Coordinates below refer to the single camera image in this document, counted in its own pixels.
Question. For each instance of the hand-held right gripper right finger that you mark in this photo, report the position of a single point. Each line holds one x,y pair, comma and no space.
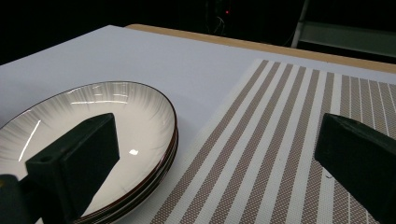
361,168

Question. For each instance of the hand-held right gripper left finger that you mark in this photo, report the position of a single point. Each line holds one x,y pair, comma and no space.
77,161

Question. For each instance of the white plate with dark rim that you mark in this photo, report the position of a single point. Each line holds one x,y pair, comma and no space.
140,124
151,179

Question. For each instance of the striped beige placemat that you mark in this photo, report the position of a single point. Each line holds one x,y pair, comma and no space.
249,155

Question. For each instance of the white board sheet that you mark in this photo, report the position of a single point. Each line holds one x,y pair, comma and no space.
124,56

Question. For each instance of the dark device with red light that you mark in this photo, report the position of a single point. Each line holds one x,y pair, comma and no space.
227,12

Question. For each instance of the white metal table frame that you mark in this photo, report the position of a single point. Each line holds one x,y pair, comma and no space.
342,35

